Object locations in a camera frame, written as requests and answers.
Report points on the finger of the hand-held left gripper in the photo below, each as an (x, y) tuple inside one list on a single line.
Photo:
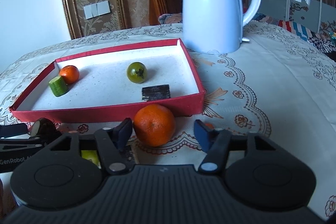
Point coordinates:
[(21, 142), (13, 130)]

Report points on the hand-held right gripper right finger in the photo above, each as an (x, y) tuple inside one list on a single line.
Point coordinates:
[(203, 134)]

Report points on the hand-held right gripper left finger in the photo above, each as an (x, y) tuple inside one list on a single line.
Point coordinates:
[(124, 132)]

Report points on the dark sugarcane piece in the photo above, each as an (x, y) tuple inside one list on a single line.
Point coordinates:
[(130, 157), (156, 92)]

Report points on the large orange mandarin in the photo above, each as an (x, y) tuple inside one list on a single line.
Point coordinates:
[(154, 125)]

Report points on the green tomato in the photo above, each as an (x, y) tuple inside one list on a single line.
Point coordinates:
[(136, 72), (89, 157)]

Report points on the red shallow box tray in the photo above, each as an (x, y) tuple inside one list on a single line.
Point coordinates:
[(105, 87)]

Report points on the green cucumber piece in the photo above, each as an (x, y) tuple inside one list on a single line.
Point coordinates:
[(58, 86)]

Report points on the small orange mandarin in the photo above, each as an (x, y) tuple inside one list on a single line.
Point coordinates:
[(70, 74)]

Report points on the printed pillow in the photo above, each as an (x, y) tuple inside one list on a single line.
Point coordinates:
[(170, 18)]

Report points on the white electric kettle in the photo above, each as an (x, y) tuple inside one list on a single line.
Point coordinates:
[(210, 8)]

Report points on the colourful patterned blanket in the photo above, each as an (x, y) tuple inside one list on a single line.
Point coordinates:
[(296, 28)]

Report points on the dark cloth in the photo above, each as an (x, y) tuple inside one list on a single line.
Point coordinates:
[(331, 54)]

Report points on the white wall switch panel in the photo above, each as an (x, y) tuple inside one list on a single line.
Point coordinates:
[(97, 10)]

